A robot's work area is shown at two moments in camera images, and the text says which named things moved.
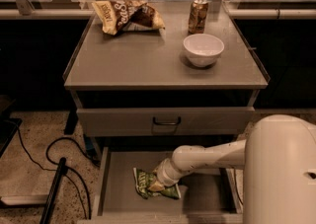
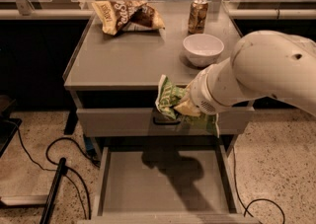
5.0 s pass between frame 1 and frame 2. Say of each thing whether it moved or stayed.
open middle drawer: stayed
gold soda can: stayed
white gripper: moved
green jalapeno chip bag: moved
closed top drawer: stayed
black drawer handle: stayed
